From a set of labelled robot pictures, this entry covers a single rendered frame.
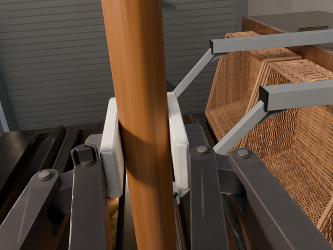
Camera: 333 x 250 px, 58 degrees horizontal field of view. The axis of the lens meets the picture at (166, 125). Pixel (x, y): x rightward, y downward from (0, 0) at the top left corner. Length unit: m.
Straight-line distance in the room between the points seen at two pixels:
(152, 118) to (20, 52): 3.60
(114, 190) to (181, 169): 0.04
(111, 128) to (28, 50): 3.56
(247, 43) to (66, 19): 2.69
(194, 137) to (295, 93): 0.50
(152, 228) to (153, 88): 0.10
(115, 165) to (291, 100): 0.54
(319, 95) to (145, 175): 0.54
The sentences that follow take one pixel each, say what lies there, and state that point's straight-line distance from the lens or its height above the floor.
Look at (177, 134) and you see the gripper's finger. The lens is 0.15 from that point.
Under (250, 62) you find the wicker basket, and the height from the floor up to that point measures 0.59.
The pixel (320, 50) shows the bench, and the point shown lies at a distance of 1.19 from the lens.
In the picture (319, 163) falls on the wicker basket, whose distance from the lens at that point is 1.24.
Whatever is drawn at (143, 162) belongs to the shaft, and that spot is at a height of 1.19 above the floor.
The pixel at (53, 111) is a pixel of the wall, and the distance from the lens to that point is 3.84.
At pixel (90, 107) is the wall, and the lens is 3.73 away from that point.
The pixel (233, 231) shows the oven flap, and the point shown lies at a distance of 1.08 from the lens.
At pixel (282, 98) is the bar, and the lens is 0.64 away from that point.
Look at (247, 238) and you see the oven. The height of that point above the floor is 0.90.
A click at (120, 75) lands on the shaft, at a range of 0.16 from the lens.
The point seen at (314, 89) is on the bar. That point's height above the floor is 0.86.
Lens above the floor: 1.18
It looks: 3 degrees down
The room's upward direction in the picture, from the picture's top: 96 degrees counter-clockwise
